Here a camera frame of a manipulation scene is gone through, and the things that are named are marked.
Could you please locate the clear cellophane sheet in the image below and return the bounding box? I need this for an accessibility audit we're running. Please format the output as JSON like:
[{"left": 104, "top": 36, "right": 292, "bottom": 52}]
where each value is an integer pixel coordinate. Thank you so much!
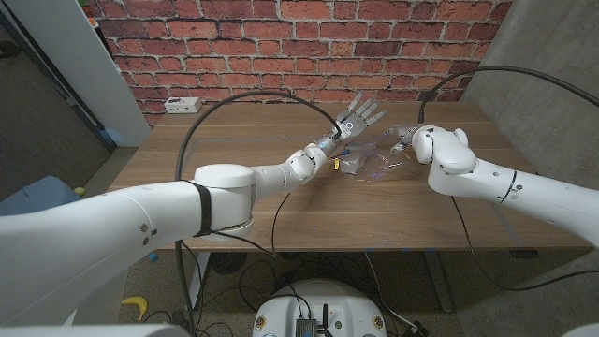
[{"left": 336, "top": 135, "right": 422, "bottom": 183}]

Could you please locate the white wall panel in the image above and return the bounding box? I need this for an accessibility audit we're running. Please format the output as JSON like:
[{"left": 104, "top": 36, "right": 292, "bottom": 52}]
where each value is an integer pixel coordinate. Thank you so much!
[{"left": 4, "top": 0, "right": 152, "bottom": 149}]

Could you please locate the yellow banana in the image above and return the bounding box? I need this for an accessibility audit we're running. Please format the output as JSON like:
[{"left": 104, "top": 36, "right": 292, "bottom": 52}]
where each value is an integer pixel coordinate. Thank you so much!
[{"left": 120, "top": 295, "right": 149, "bottom": 322}]

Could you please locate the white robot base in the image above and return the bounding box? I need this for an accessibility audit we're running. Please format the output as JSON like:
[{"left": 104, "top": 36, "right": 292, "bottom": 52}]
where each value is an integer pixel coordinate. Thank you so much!
[{"left": 252, "top": 279, "right": 387, "bottom": 337}]

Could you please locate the grey table leg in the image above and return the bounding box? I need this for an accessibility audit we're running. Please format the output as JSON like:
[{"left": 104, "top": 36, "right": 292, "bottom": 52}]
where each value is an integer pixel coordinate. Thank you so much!
[{"left": 423, "top": 252, "right": 455, "bottom": 314}]

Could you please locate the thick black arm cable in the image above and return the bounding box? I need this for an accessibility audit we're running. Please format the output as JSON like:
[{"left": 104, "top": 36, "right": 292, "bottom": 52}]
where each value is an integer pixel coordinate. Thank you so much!
[
  {"left": 417, "top": 65, "right": 599, "bottom": 125},
  {"left": 173, "top": 90, "right": 343, "bottom": 337}
]

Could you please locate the black electronics box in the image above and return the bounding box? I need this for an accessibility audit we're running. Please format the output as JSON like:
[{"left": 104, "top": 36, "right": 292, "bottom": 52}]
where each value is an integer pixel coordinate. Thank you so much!
[{"left": 294, "top": 317, "right": 319, "bottom": 337}]

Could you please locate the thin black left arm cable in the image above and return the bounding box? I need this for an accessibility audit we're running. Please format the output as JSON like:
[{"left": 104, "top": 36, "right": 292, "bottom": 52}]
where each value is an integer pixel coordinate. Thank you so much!
[{"left": 212, "top": 191, "right": 292, "bottom": 258}]

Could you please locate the red brick print backdrop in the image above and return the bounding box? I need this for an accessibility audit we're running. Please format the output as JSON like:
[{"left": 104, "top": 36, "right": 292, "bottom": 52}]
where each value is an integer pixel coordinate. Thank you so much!
[{"left": 88, "top": 0, "right": 514, "bottom": 127}]

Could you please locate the white robot torso edge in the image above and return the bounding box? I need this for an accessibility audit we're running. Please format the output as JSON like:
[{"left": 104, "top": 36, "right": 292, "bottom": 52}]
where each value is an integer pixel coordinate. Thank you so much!
[{"left": 0, "top": 323, "right": 191, "bottom": 337}]

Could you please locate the white table leg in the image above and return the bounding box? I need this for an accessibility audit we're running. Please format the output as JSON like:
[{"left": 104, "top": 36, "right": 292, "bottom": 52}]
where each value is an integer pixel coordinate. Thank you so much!
[{"left": 184, "top": 252, "right": 212, "bottom": 313}]

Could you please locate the black round floor object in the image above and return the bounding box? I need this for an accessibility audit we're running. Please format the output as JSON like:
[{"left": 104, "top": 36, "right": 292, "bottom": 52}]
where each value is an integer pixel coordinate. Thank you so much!
[{"left": 209, "top": 252, "right": 248, "bottom": 276}]

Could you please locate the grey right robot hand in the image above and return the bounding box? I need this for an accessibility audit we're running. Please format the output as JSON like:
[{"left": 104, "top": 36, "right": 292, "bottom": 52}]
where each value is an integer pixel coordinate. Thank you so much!
[{"left": 386, "top": 124, "right": 424, "bottom": 155}]

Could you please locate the white power strip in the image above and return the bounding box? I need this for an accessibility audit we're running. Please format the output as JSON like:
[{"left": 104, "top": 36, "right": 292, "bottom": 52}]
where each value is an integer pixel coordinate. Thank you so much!
[{"left": 163, "top": 96, "right": 203, "bottom": 115}]

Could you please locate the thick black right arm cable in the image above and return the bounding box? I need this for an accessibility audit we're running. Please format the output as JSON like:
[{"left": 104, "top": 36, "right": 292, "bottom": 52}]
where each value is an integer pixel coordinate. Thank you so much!
[{"left": 417, "top": 65, "right": 599, "bottom": 125}]

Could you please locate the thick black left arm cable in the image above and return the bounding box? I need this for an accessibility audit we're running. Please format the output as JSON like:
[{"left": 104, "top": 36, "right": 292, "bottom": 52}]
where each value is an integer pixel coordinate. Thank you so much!
[{"left": 173, "top": 90, "right": 343, "bottom": 337}]

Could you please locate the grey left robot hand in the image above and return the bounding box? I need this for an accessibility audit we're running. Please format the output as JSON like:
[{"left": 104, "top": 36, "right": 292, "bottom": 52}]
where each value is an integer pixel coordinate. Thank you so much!
[{"left": 314, "top": 92, "right": 389, "bottom": 158}]

